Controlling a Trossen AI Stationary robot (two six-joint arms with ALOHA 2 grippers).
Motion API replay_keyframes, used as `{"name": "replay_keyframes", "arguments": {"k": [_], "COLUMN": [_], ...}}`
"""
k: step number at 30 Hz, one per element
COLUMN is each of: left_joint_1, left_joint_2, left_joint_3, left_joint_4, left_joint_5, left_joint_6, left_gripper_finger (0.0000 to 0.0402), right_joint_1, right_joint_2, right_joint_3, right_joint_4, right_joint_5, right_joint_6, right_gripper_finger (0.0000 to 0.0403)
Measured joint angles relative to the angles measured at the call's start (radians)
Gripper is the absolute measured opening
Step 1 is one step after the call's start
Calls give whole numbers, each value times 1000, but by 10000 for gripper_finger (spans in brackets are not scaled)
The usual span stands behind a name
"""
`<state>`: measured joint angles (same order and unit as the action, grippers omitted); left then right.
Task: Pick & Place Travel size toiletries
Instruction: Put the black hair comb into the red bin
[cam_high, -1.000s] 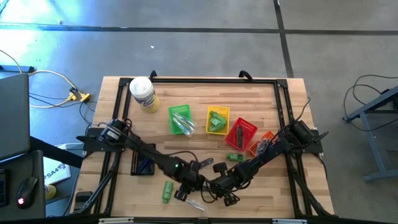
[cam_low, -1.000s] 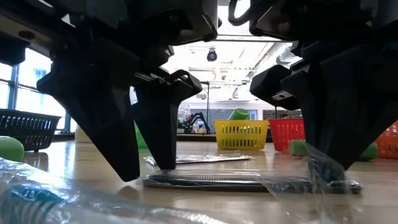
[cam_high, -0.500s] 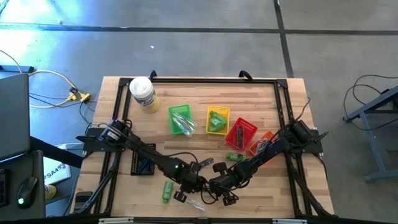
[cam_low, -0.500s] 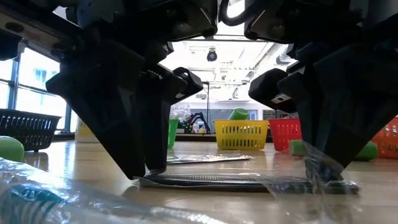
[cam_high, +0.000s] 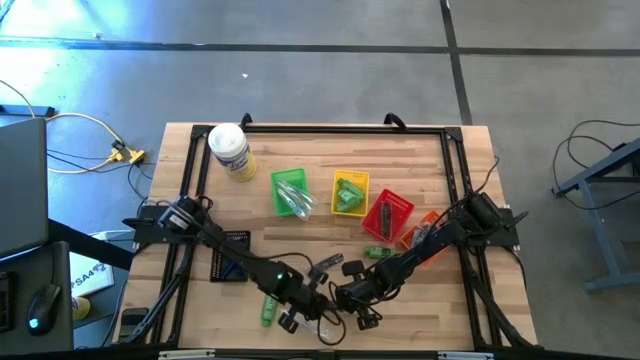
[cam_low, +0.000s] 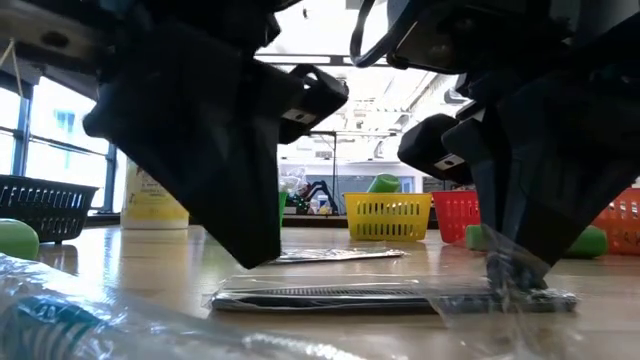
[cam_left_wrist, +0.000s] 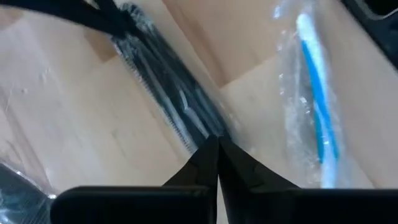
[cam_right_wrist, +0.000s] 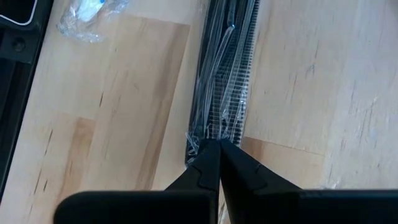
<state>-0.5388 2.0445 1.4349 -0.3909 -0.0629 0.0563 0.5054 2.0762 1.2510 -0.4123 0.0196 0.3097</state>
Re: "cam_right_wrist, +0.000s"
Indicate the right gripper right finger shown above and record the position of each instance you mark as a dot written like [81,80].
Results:
[245,183]

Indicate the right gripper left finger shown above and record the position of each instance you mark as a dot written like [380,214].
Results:
[202,180]

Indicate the plastic-wrapped black comb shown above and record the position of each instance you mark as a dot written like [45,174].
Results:
[224,77]

